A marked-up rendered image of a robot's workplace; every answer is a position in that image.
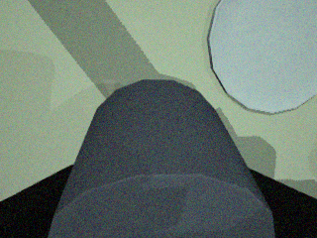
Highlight dark blue-grey cylinder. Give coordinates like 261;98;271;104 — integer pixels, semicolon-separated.
48;79;275;238

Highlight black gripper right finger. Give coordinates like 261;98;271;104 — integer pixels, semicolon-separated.
249;168;317;238

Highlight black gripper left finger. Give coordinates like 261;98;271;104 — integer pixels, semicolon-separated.
0;165;73;238

